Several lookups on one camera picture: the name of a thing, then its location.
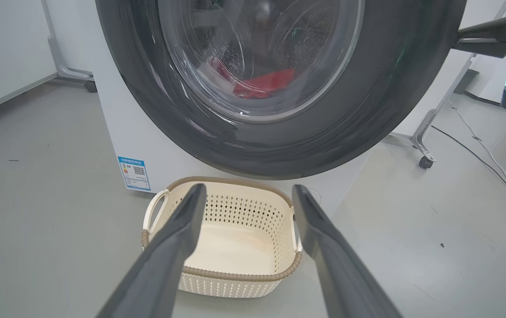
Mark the blue energy label sticker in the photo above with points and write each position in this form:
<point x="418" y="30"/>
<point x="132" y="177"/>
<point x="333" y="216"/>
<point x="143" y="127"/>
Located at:
<point x="134" y="173"/>

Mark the red and white Bulls jersey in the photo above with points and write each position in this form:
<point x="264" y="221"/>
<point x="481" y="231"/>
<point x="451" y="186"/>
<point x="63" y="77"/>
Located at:
<point x="266" y="84"/>

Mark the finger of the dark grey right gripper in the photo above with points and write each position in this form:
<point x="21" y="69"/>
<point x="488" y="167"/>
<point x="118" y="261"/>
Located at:
<point x="487" y="47"/>
<point x="491" y="28"/>

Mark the white partition panel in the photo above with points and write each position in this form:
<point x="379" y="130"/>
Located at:
<point x="429" y="88"/>

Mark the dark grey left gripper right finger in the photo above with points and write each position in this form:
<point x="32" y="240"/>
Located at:
<point x="345" y="287"/>

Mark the round dark washing machine door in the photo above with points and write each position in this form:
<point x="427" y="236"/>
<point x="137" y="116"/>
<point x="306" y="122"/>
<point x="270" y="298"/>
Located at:
<point x="367" y="110"/>

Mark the cream perforated laundry basket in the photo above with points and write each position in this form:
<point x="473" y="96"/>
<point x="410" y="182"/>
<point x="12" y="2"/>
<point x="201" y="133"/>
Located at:
<point x="235" y="247"/>

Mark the white washing machine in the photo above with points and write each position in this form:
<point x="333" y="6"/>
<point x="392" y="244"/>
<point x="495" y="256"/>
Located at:
<point x="120" y="132"/>

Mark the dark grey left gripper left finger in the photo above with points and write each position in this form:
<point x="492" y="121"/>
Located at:
<point x="160" y="274"/>

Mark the grey wall box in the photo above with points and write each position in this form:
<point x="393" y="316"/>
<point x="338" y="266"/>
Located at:
<point x="466" y="81"/>

